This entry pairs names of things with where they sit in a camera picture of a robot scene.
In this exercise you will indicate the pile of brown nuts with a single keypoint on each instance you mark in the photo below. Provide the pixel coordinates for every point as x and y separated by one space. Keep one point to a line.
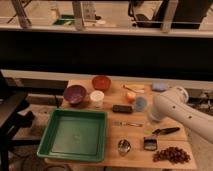
172 154

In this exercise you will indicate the red bowl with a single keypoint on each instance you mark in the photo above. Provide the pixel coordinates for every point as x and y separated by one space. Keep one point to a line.
101 82

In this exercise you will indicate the blue sponge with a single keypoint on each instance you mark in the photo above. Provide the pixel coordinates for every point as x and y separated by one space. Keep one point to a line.
159 87

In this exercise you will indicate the metal fork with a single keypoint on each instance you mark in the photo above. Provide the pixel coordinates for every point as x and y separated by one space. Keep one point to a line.
127 124

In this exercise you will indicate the wooden spoon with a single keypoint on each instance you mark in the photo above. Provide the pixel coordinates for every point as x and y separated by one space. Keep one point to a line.
134 90

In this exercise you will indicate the black rectangular eraser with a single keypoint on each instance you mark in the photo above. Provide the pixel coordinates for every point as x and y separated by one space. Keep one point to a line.
122 109

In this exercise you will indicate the white lidded cup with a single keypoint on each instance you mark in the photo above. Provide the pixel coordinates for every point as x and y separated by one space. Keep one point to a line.
97 98

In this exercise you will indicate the black side table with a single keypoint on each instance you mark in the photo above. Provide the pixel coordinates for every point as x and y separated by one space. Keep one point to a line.
11 103

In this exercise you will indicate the purple bowl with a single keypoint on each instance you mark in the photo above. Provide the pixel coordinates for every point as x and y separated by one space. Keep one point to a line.
74 94

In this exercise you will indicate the small metal cup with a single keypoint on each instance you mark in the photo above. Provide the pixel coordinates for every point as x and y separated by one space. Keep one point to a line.
124 147

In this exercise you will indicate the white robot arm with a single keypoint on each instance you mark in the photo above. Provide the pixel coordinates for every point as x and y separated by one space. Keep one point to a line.
173 104

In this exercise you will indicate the green plastic tray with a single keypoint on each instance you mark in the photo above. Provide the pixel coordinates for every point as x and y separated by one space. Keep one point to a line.
78 135

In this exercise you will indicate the yellow wooden block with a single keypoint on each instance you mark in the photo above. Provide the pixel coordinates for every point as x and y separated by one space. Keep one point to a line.
135 86

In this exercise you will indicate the orange fruit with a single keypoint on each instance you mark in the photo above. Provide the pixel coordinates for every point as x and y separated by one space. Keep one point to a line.
131 96

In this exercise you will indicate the black handled brush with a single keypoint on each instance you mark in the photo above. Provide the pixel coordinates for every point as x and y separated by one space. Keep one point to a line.
150 142

